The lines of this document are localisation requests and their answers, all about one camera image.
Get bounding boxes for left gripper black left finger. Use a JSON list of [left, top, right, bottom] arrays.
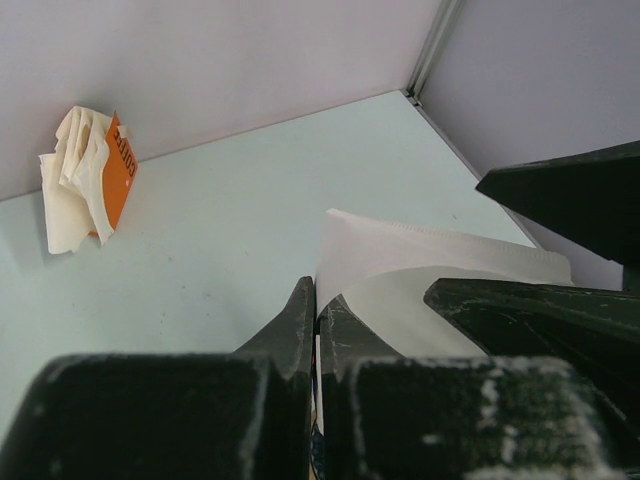
[[1, 277, 315, 479]]

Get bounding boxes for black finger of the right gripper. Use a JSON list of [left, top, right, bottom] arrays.
[[476, 141, 639, 268], [424, 278, 639, 425]]

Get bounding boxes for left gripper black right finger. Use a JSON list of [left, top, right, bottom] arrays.
[[318, 298, 639, 479]]

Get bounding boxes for single white paper filter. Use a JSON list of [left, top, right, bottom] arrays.
[[316, 209, 572, 358]]

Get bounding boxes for white paper coffee filters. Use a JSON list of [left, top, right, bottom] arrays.
[[39, 106, 113, 255]]

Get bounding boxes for blue glass dripper cone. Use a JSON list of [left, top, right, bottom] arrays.
[[309, 422, 326, 480]]

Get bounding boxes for orange filter box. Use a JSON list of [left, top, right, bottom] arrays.
[[87, 111, 138, 245]]

